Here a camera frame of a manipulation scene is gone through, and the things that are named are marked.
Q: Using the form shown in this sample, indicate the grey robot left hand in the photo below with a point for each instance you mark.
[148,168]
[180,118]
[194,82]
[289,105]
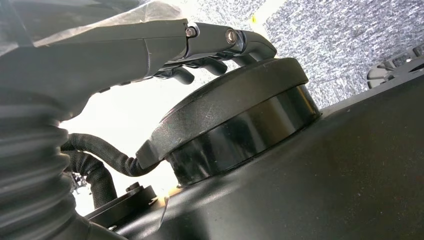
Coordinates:
[99,63]

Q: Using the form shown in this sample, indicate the black metal bracket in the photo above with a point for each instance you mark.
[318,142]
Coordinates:
[126,203]

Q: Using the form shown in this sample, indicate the black round joint housing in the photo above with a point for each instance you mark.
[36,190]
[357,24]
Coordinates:
[232,109]

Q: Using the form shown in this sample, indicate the black robot body panel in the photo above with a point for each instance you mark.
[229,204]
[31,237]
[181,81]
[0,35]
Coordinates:
[314,182]

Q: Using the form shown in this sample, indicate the grey chair base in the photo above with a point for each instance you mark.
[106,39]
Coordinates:
[391,68]

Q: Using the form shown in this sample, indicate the clear plastic wrap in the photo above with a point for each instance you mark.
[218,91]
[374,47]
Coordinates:
[116,20]

